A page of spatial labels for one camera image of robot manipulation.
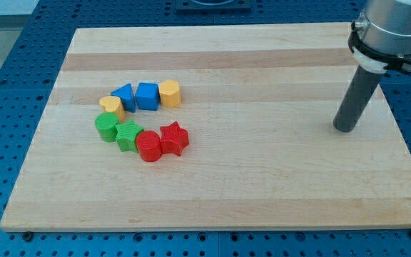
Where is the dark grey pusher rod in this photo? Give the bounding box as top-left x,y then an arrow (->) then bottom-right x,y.
333,66 -> 383,133

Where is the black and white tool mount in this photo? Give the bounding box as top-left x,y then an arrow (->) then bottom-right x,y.
347,21 -> 411,74

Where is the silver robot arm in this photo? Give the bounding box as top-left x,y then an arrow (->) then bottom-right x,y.
333,0 -> 411,132

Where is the yellow hexagon block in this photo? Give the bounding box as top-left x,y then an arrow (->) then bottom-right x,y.
158,80 -> 181,108

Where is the wooden board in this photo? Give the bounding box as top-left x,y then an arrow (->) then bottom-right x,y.
0,23 -> 411,232

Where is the red star block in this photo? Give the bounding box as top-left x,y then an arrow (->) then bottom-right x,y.
160,121 -> 190,156

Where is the blue cube block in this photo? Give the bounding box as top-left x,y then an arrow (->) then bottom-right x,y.
135,82 -> 160,111

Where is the red cylinder block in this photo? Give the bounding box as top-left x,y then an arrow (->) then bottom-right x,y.
136,131 -> 163,162

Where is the blue triangle block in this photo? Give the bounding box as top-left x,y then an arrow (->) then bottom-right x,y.
111,84 -> 136,113

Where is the green star block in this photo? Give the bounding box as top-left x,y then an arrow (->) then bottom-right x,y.
116,119 -> 144,153

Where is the yellow heart block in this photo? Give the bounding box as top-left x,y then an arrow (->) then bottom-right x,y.
98,96 -> 126,122

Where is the green cylinder block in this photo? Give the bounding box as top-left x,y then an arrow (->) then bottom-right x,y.
94,112 -> 119,143

